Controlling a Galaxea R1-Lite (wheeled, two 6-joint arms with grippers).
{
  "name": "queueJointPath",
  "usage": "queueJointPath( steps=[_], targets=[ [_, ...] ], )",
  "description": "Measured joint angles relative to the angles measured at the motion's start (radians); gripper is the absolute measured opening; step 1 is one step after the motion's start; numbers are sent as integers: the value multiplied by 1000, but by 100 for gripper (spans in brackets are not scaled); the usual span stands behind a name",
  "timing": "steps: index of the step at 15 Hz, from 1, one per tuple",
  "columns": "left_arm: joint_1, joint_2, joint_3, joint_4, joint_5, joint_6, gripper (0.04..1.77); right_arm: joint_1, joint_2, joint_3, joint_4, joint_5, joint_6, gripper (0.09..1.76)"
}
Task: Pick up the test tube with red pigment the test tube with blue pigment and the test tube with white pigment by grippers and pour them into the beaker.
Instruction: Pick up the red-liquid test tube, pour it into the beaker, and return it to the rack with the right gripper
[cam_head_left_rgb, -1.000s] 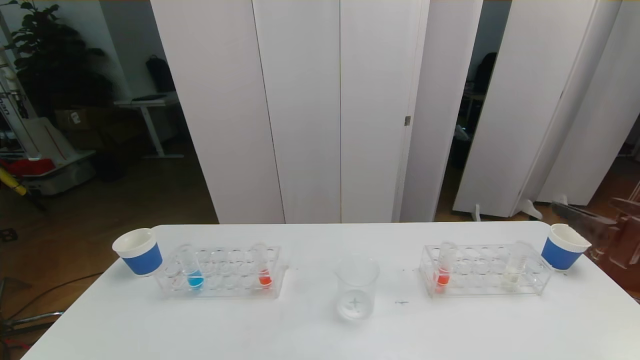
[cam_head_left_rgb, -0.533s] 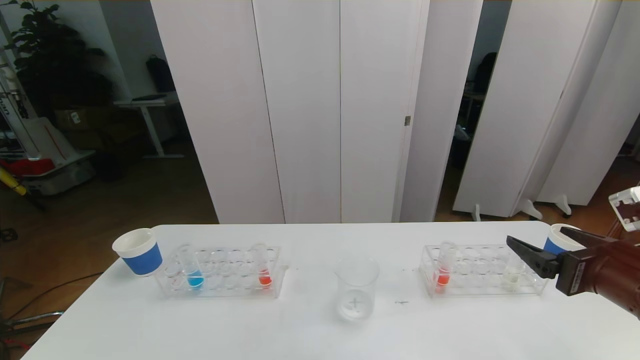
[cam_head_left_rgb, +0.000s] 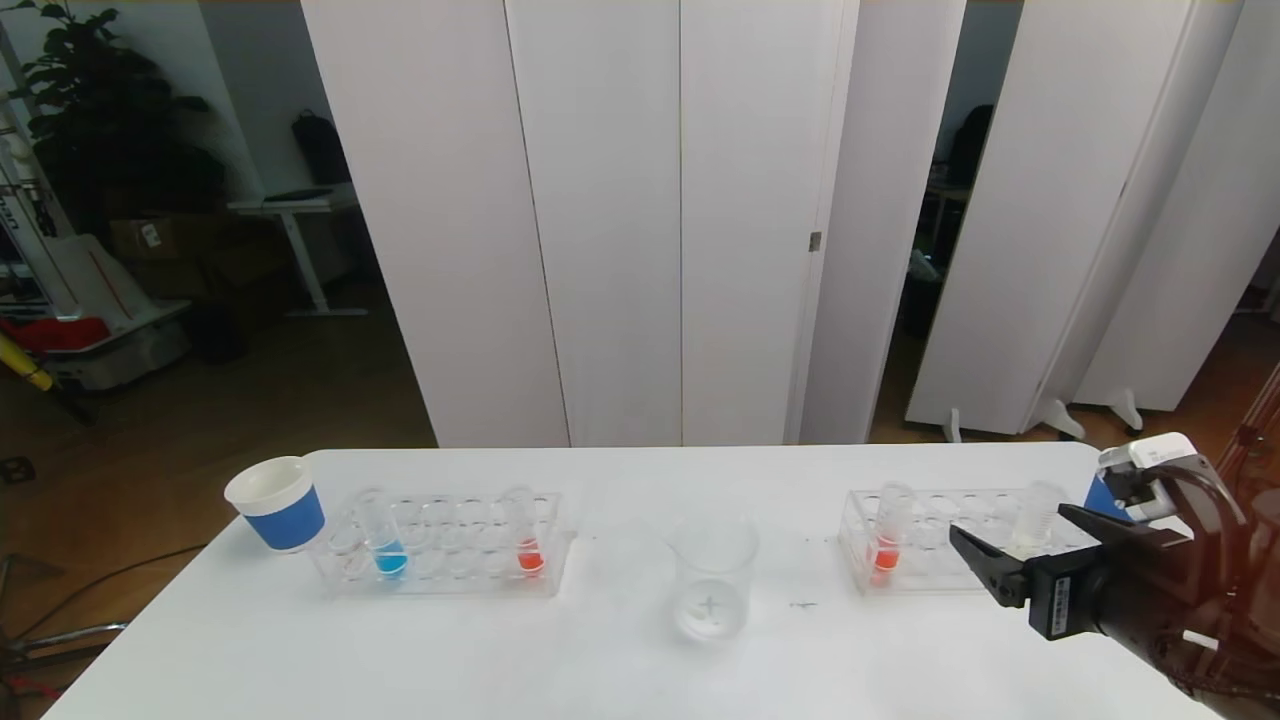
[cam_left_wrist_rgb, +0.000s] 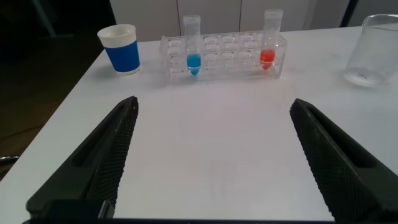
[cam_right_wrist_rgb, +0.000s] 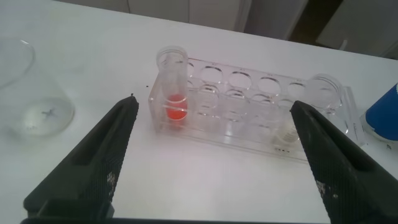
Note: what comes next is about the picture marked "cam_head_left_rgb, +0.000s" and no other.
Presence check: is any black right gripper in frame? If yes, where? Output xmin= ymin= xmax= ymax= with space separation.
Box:
xmin=948 ymin=502 xmax=1199 ymax=663

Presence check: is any red pigment test tube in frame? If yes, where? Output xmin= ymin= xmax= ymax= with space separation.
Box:
xmin=503 ymin=486 xmax=547 ymax=578
xmin=868 ymin=483 xmax=916 ymax=576

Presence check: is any pale liquid test tube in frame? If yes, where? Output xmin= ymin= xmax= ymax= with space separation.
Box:
xmin=1008 ymin=481 xmax=1067 ymax=556

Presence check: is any clear acrylic test tube rack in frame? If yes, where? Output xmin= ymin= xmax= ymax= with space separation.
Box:
xmin=312 ymin=488 xmax=573 ymax=599
xmin=838 ymin=487 xmax=1101 ymax=597

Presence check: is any clear glass beaker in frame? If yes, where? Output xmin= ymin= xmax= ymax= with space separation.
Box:
xmin=670 ymin=512 xmax=761 ymax=644

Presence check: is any blue pigment test tube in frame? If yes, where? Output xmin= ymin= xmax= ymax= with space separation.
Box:
xmin=355 ymin=490 xmax=411 ymax=581

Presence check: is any blue and white paper cup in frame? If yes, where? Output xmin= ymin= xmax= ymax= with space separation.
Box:
xmin=1083 ymin=472 xmax=1136 ymax=523
xmin=224 ymin=456 xmax=327 ymax=554

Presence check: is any white partition panel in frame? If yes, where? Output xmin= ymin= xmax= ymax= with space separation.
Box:
xmin=680 ymin=0 xmax=861 ymax=447
xmin=798 ymin=0 xmax=969 ymax=446
xmin=503 ymin=0 xmax=684 ymax=448
xmin=300 ymin=0 xmax=571 ymax=449
xmin=1073 ymin=0 xmax=1280 ymax=413
xmin=1020 ymin=0 xmax=1248 ymax=433
xmin=905 ymin=0 xmax=1198 ymax=437

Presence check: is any black chair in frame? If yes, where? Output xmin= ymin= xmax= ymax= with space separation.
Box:
xmin=943 ymin=104 xmax=998 ymax=189

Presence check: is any black backpack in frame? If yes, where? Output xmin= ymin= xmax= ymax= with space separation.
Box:
xmin=291 ymin=110 xmax=353 ymax=187

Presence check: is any white standing desk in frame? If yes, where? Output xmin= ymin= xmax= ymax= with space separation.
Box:
xmin=228 ymin=188 xmax=371 ymax=321

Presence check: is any black bin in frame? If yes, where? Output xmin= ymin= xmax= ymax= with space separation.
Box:
xmin=188 ymin=298 xmax=253 ymax=365

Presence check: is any brown cardboard box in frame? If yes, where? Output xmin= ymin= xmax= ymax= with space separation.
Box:
xmin=108 ymin=213 xmax=206 ymax=266

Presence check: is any grey plastic crate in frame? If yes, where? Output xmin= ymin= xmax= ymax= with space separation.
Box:
xmin=45 ymin=318 xmax=193 ymax=393

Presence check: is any metal chair base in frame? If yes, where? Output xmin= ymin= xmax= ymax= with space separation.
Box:
xmin=0 ymin=555 xmax=131 ymax=701

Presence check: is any white flat board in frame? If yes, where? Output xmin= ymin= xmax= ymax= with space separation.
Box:
xmin=40 ymin=235 xmax=191 ymax=331

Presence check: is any red plastic item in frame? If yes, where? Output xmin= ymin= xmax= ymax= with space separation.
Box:
xmin=0 ymin=316 xmax=111 ymax=357

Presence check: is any dark green potted plant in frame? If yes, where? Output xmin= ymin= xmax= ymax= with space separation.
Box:
xmin=8 ymin=0 xmax=229 ymax=241

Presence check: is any white upright machine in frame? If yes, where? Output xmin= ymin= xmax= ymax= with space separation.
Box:
xmin=0 ymin=90 xmax=81 ymax=321

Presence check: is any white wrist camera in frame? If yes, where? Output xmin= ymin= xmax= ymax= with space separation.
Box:
xmin=1097 ymin=432 xmax=1199 ymax=523

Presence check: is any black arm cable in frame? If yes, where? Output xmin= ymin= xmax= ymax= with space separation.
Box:
xmin=1165 ymin=462 xmax=1251 ymax=561

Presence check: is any transparent acrylic frame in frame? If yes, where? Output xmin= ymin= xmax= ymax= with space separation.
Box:
xmin=1215 ymin=360 xmax=1280 ymax=521

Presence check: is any black floor cable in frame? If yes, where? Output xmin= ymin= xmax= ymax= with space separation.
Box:
xmin=10 ymin=543 xmax=208 ymax=641

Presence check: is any yellow handled tool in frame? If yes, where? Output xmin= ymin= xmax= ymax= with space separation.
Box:
xmin=0 ymin=333 xmax=56 ymax=393

